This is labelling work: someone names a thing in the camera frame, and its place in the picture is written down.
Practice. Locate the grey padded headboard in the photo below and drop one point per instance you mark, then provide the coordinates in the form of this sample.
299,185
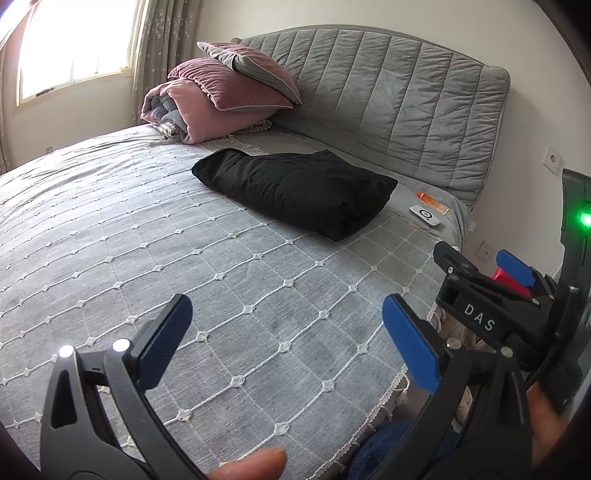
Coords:
392,101

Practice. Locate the window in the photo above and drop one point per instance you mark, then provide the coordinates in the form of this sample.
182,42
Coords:
74,41

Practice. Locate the white quilted bedspread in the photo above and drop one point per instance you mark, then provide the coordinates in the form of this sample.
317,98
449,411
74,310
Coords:
184,240

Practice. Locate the orange tube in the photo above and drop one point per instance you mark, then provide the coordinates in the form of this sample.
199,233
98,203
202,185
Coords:
433,201

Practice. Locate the grey patterned curtain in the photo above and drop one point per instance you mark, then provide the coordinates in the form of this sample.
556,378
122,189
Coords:
161,46
4,138

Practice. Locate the white flat device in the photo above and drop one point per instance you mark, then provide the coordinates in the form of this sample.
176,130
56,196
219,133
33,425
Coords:
427,218

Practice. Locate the red object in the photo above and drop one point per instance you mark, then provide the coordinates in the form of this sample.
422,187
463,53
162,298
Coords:
505,279

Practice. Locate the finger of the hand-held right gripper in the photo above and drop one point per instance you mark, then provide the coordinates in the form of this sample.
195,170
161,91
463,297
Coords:
461,270
517,266

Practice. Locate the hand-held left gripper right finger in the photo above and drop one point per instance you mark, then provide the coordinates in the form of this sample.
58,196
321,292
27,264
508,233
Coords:
411,344

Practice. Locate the person's right hand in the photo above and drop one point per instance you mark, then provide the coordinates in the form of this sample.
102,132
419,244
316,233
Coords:
547,434

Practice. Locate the white wall socket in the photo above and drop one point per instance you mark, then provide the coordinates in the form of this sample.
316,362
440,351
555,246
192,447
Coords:
553,159

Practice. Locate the checked cloth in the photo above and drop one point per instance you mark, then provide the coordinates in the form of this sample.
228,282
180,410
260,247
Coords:
167,130

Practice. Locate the pink velvet pillow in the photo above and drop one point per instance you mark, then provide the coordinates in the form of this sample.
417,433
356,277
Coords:
217,83

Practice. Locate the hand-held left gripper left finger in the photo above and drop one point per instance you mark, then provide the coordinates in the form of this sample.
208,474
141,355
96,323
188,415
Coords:
161,344

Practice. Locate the black quilted coat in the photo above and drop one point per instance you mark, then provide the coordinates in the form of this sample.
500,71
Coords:
300,189

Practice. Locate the pink and grey folded quilt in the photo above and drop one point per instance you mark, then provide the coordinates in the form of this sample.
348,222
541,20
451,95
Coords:
184,110

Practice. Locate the beige wall socket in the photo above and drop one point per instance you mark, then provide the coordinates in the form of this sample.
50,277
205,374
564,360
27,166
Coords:
485,251

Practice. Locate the person's left hand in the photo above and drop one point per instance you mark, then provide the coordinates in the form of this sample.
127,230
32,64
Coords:
249,465

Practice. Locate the blue fleece clothing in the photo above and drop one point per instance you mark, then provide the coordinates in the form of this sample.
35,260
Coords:
392,454

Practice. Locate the grey pillow with pink back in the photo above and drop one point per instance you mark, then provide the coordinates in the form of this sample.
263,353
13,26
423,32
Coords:
258,64

